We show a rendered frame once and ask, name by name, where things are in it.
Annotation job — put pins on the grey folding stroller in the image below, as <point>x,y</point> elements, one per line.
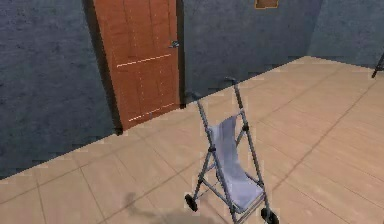
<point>233,166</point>

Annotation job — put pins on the brown wooden room door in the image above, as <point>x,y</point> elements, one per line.
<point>140,63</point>

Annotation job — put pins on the black furniture leg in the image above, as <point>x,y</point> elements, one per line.
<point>378,66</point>

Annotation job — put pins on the brown framed wall picture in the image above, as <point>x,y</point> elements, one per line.
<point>266,3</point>

